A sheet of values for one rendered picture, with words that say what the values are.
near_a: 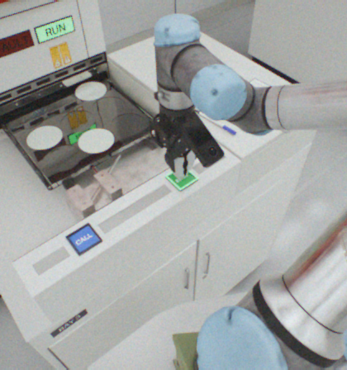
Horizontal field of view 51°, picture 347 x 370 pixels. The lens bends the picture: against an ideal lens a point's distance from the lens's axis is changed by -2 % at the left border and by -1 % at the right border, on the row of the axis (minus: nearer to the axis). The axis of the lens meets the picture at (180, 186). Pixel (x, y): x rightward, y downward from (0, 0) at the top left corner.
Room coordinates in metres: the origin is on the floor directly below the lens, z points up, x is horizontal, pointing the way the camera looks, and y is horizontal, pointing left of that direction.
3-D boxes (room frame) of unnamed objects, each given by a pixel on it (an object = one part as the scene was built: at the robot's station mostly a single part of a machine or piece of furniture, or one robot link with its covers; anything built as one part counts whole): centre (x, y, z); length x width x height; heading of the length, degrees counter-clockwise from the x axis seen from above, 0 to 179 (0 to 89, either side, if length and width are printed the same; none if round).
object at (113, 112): (0.84, 0.30, 0.90); 0.34 x 0.34 x 0.01; 39
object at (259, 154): (0.97, -0.09, 0.89); 0.62 x 0.35 x 0.14; 39
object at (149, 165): (0.65, 0.12, 0.87); 0.36 x 0.08 x 0.03; 129
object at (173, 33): (0.57, 0.00, 1.28); 0.09 x 0.08 x 0.11; 29
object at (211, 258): (0.77, 0.14, 0.41); 0.97 x 0.64 x 0.82; 129
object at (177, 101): (0.57, 0.01, 1.20); 0.08 x 0.08 x 0.05
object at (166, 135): (0.58, 0.01, 1.12); 0.09 x 0.08 x 0.12; 40
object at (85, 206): (0.55, 0.24, 0.89); 0.08 x 0.03 x 0.03; 39
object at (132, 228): (0.48, 0.09, 0.89); 0.55 x 0.09 x 0.14; 129
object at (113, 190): (0.60, 0.18, 0.89); 0.08 x 0.03 x 0.03; 39
